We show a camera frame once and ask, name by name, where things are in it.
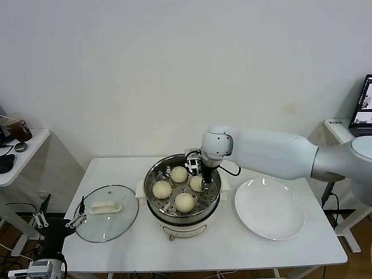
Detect cream electric cooker pot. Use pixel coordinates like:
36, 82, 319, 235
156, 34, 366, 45
135, 173, 232, 241

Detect white round plate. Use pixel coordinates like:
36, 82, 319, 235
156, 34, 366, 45
234, 177, 306, 241

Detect black computer mouse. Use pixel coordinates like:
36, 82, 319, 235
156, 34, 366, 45
0, 153, 16, 174

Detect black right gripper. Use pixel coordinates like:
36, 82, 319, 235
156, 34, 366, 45
199, 162, 218, 193

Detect white side table with laptop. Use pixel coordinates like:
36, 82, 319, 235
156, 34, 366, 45
324, 118, 372, 253

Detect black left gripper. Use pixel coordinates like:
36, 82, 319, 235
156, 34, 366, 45
32, 194, 88, 256

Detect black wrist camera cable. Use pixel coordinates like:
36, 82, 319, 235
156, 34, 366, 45
217, 165, 242, 177

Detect white side table with cup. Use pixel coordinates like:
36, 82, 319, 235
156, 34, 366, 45
0, 128, 52, 258

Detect glass lid with cream handle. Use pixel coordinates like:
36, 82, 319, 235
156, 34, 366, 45
73, 183, 140, 244

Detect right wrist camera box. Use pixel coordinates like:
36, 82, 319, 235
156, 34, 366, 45
184, 147, 204, 177

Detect stainless steel steamer basket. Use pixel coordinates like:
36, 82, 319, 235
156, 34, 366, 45
144, 155, 222, 219

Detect white steamed baozi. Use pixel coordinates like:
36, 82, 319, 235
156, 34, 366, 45
170, 166, 189, 183
152, 180, 173, 200
174, 192, 195, 213
189, 176, 204, 192

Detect grey laptop with lit screen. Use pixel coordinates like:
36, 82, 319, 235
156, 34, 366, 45
348, 74, 372, 137

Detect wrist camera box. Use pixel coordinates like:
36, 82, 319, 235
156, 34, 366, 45
184, 147, 204, 177
8, 259, 63, 279

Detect black cable with inline adapter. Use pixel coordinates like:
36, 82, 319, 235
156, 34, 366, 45
321, 180, 341, 233

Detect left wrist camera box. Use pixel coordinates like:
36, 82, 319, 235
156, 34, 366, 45
8, 259, 63, 279

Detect iced tea plastic cup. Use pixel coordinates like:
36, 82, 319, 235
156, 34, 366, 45
0, 112, 34, 143

